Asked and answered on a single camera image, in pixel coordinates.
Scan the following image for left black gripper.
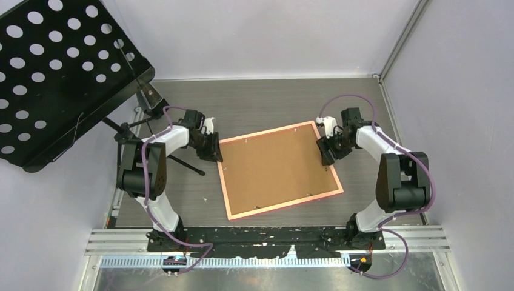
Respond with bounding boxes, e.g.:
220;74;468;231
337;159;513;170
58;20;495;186
189;132;223;163

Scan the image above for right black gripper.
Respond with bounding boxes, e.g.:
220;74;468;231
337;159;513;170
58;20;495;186
316;129;356;166

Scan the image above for orange wooden picture frame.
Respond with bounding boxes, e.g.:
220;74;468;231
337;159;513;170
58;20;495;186
216;120;345;222

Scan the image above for brown backing board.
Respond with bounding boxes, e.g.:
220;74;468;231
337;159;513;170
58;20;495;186
219;123;341;217

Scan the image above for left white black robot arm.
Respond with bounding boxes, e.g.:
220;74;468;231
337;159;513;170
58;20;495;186
116;109;223;251

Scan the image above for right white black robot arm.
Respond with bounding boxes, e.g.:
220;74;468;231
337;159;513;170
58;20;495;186
315;107;432;249

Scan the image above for aluminium corner profile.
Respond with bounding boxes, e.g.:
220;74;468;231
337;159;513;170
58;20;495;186
373;0;432;84

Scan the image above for black perforated music stand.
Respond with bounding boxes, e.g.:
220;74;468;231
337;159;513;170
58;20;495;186
0;0;206;190

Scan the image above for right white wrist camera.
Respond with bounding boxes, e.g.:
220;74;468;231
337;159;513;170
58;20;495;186
315;116;337;138

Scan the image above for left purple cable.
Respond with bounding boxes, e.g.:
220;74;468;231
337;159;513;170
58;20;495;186
140;105;215;275

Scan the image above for purple cable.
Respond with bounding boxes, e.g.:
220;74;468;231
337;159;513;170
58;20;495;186
140;105;215;275
319;93;437;281

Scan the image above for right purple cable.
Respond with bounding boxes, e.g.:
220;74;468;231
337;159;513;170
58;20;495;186
319;93;437;281

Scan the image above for black mounting base plate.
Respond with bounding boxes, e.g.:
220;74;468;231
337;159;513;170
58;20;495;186
146;226;386;259

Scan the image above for aluminium rail front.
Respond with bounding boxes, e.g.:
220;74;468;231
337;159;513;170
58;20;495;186
85;225;450;256

